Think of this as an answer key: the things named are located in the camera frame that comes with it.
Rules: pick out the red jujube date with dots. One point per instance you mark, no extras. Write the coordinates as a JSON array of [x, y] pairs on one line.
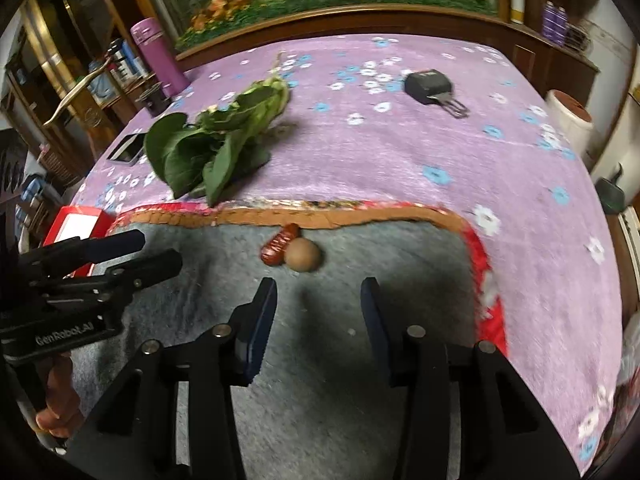
[[277, 249]]

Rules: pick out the bok choy bunch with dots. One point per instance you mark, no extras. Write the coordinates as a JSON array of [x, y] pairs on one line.
[[220, 150]]

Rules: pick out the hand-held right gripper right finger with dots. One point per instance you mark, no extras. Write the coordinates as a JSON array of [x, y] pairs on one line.
[[372, 320]]

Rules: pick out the wooden cabinet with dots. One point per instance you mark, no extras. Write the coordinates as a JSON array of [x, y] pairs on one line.
[[95, 125]]

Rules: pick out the grey felt mat red trim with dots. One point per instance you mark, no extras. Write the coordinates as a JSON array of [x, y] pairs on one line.
[[315, 390]]

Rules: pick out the golden shoehorn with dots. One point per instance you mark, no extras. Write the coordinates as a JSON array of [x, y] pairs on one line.
[[70, 97]]

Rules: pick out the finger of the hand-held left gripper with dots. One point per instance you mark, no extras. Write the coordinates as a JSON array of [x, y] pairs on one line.
[[150, 267], [115, 245]]

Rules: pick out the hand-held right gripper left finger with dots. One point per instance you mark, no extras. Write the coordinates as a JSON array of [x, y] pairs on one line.
[[260, 320]]

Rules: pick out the small black box device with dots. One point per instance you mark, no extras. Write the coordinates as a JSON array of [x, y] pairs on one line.
[[155, 100]]

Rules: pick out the dark smartphone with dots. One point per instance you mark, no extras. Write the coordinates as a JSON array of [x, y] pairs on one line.
[[125, 149]]

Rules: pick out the dark green object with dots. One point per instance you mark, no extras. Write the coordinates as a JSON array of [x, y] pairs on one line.
[[611, 192]]

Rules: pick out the red and white box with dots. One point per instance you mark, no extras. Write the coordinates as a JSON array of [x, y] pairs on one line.
[[75, 222]]

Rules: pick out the person's left hand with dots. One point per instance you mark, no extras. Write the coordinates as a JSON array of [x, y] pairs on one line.
[[60, 390]]

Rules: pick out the brown longan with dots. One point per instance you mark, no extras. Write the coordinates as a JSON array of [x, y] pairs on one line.
[[302, 255]]

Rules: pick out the purple thermos bottle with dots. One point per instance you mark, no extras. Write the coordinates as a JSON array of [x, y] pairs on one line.
[[157, 55]]

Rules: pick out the blue bottle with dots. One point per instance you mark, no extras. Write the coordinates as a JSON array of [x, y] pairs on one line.
[[131, 67]]

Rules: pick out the black device with metal clip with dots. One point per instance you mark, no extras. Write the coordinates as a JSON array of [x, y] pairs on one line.
[[427, 85]]

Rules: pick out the purple floral blanket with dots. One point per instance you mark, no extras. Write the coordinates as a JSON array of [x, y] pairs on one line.
[[400, 160]]

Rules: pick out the wooden headboard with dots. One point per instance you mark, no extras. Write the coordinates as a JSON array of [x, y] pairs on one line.
[[530, 55]]

